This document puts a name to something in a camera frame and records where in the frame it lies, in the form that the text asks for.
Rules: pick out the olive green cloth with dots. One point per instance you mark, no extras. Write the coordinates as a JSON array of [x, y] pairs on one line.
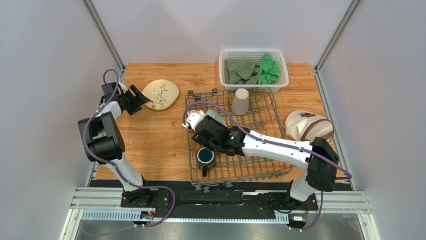
[[241, 72]]

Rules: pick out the aluminium frame post right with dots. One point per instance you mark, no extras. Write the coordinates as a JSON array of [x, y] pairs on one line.
[[344, 23]]

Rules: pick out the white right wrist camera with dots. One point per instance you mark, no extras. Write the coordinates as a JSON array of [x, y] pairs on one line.
[[193, 119]]

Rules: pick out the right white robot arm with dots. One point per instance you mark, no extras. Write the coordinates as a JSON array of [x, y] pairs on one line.
[[317, 159]]

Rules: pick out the cream bird plate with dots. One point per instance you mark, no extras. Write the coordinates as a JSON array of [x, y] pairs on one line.
[[162, 94]]

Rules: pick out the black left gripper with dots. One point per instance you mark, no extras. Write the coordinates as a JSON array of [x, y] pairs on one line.
[[138, 101]]

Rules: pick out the bright green cloth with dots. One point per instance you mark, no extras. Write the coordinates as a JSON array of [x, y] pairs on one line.
[[269, 71]]

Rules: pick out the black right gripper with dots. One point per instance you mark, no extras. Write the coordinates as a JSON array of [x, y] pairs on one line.
[[202, 126]]

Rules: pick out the grey wire dish rack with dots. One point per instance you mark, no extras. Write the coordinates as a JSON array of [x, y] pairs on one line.
[[262, 117]]

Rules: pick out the cream brown cap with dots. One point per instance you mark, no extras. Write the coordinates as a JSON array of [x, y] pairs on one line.
[[305, 126]]

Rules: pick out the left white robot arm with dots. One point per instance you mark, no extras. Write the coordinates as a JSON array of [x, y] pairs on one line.
[[105, 144]]

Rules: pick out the pale green flower plate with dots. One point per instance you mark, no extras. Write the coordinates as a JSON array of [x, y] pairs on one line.
[[216, 116]]

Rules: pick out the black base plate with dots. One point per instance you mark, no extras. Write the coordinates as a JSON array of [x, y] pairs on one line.
[[241, 201]]

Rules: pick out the dark green mug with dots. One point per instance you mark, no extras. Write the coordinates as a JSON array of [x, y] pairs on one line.
[[206, 160]]

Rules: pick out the aluminium frame post left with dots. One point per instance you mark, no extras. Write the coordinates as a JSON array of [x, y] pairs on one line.
[[97, 20]]

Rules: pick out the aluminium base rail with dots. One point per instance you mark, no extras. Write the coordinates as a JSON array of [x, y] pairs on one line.
[[100, 211]]

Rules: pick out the white plastic basket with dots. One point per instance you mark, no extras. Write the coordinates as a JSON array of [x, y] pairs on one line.
[[255, 54]]

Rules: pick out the aluminium frame post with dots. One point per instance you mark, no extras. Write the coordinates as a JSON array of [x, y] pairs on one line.
[[344, 23], [97, 20]]

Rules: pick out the beige plastic cup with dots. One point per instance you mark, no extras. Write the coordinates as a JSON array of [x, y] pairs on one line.
[[241, 101]]

